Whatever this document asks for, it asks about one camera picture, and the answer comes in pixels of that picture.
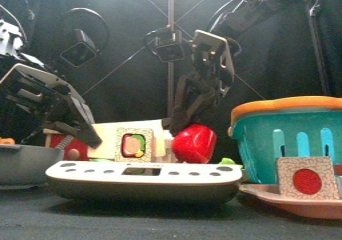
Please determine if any teal basket with orange rim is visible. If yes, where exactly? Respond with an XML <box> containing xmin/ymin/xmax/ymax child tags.
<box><xmin>227</xmin><ymin>95</ymin><xmax>342</xmax><ymax>185</ymax></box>

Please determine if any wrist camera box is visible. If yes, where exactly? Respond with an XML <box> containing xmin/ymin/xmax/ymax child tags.
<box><xmin>59</xmin><ymin>28</ymin><xmax>100</xmax><ymax>68</ymax></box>
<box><xmin>152</xmin><ymin>27</ymin><xmax>187</xmax><ymax>64</ymax></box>

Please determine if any white cutting board with holes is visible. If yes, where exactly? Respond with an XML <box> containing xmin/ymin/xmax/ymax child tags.
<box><xmin>44</xmin><ymin>159</ymin><xmax>245</xmax><ymax>204</ymax></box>

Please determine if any slanted dark metal rod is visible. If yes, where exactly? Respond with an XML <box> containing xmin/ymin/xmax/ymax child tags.
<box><xmin>306</xmin><ymin>0</ymin><xmax>331</xmax><ymax>97</ymax></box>

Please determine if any vertical metal frame pole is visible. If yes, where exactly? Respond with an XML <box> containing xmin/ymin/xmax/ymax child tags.
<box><xmin>167</xmin><ymin>0</ymin><xmax>175</xmax><ymax>118</ymax></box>

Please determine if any wooden toy stove red front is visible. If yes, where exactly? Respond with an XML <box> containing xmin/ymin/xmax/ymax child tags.
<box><xmin>43</xmin><ymin>127</ymin><xmax>92</xmax><ymax>162</ymax></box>

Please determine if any red-filled sushi piece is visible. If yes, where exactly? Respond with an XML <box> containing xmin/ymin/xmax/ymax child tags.
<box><xmin>275</xmin><ymin>155</ymin><xmax>342</xmax><ymax>201</ymax></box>

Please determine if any red bell pepper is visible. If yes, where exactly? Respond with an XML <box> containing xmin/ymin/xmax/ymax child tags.
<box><xmin>171</xmin><ymin>123</ymin><xmax>219</xmax><ymax>165</ymax></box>

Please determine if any pink toy tray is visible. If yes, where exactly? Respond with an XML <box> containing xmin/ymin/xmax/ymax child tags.
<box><xmin>239</xmin><ymin>182</ymin><xmax>342</xmax><ymax>220</ymax></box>

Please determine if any black looped camera cable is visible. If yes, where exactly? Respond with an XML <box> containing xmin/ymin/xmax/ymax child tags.
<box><xmin>57</xmin><ymin>7</ymin><xmax>111</xmax><ymax>53</ymax></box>

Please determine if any crackle pattern sushi roll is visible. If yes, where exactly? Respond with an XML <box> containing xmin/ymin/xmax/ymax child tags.
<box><xmin>115</xmin><ymin>127</ymin><xmax>155</xmax><ymax>163</ymax></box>

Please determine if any grey ribbed utensil handle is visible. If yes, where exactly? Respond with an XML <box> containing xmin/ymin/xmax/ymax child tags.
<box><xmin>56</xmin><ymin>134</ymin><xmax>75</xmax><ymax>151</ymax></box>

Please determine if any grey toy bowl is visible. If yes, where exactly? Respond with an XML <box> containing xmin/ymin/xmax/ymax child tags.
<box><xmin>0</xmin><ymin>143</ymin><xmax>66</xmax><ymax>187</ymax></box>

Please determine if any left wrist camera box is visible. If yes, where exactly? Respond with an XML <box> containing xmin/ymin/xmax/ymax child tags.
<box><xmin>59</xmin><ymin>28</ymin><xmax>100</xmax><ymax>68</ymax></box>

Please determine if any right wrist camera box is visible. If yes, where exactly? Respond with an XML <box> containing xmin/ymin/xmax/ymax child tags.
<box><xmin>152</xmin><ymin>27</ymin><xmax>187</xmax><ymax>64</ymax></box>

